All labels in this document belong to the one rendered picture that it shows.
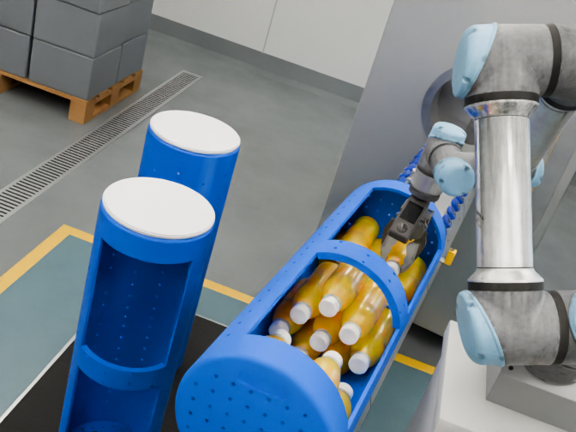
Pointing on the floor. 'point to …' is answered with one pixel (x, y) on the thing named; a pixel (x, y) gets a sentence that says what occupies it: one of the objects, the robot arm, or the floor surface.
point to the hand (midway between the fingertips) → (393, 265)
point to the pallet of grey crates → (75, 50)
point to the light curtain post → (554, 171)
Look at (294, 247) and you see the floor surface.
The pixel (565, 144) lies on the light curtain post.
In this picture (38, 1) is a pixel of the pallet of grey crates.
